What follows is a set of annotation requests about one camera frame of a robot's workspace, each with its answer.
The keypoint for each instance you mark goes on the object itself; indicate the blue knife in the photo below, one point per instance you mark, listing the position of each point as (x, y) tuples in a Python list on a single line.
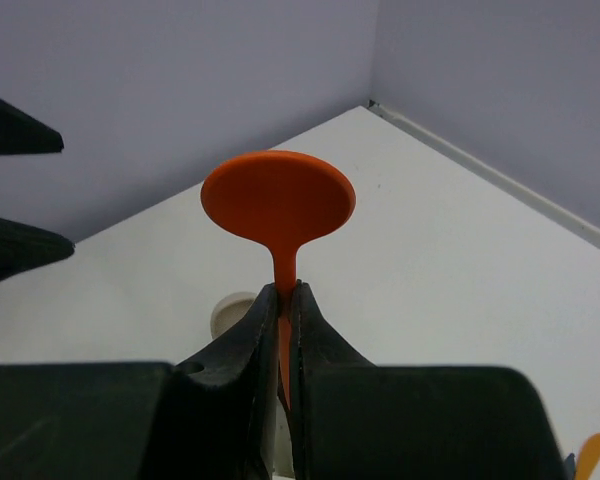
[(570, 465)]

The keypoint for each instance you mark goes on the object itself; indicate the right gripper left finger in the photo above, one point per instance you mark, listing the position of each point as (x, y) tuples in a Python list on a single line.
[(211, 416)]

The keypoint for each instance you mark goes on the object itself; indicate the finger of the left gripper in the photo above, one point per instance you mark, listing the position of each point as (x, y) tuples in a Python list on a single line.
[(21, 134), (24, 247)]

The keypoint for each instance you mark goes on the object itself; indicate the aluminium table frame rail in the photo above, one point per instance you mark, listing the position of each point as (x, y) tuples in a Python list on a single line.
[(556, 213)]

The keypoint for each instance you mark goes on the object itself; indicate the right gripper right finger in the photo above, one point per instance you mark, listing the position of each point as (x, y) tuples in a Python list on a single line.
[(352, 419)]

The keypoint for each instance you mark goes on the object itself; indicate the beige spoon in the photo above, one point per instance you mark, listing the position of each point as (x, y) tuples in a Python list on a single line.
[(228, 311)]

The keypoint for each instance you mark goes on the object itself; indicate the orange knife upper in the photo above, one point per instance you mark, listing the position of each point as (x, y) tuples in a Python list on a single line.
[(588, 458)]

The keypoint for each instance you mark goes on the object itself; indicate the red-orange spoon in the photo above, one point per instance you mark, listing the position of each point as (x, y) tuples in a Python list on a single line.
[(281, 200)]

